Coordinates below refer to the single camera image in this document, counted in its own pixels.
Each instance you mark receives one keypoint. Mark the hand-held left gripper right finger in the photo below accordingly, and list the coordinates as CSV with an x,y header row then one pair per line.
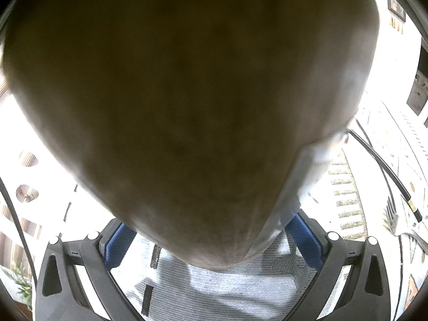
x,y
306,240

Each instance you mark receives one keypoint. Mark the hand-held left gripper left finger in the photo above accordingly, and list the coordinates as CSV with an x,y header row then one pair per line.
x,y
117,244

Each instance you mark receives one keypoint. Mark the metal fork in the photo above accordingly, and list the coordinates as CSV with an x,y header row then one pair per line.
x,y
391,220

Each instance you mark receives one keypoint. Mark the blue patterned table mat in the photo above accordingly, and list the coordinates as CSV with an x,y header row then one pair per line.
x,y
234,291

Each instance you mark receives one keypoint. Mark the white dining chair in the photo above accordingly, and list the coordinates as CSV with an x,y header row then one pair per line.
x,y
46,180

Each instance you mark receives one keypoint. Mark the green potted plant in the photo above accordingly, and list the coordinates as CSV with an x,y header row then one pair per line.
x,y
20,284

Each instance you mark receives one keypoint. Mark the small framed picture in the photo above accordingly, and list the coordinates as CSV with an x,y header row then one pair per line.
x,y
397,5

